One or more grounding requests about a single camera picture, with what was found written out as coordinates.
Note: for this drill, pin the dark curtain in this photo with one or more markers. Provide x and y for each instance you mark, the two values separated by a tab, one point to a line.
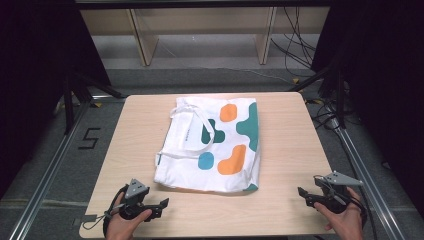
390	83
36	66

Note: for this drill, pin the black metal beam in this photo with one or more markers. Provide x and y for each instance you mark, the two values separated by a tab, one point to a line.
200	3

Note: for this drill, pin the white tote bag coloured patches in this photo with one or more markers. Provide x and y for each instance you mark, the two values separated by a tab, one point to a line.
186	173

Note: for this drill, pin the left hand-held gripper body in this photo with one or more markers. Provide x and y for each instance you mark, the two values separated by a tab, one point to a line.
135	195

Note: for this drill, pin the person's right hand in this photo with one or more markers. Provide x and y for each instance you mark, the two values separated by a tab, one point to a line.
346	223

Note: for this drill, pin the person's left hand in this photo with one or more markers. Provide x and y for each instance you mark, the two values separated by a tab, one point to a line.
125	226

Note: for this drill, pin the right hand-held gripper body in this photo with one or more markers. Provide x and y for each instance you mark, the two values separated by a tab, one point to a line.
335	191

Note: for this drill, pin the black metal stand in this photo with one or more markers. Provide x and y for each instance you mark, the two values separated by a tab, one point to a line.
70	100
338	96

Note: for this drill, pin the metal floor rail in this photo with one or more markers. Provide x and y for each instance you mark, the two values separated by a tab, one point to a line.
43	180
370	183

